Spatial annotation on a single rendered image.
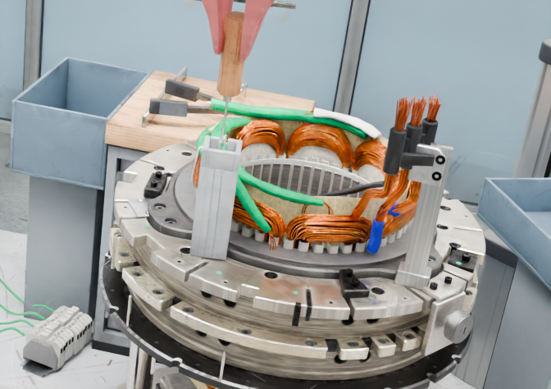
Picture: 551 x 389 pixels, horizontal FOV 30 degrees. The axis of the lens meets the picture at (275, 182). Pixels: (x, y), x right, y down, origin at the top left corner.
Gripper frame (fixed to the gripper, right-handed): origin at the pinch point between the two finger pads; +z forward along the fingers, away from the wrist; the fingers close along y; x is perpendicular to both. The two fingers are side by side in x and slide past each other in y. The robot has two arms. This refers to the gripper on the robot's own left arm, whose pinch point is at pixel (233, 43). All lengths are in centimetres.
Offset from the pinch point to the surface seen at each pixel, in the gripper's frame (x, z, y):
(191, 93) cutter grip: 33.3, 20.1, -11.1
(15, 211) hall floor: 183, 143, -99
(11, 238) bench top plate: 44, 53, -36
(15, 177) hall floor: 204, 145, -109
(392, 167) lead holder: -0.8, 5.9, 12.9
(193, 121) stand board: 31.1, 22.3, -9.9
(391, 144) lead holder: -0.7, 4.3, 12.5
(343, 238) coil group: 1.6, 14.1, 10.5
